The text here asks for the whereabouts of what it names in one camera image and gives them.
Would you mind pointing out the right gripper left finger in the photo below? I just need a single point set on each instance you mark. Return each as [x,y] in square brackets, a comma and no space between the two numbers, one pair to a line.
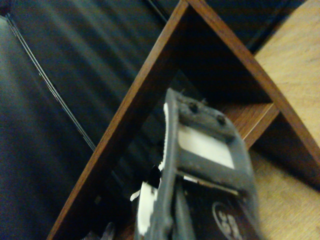
[165,200]

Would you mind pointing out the black curtain stand pole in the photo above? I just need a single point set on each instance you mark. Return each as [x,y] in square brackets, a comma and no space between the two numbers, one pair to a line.
[57,98]

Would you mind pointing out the brown shoe rack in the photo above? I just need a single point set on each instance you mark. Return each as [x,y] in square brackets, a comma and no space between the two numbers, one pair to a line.
[135,100]

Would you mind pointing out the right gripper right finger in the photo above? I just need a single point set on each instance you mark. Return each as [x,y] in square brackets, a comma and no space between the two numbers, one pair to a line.
[200,115]

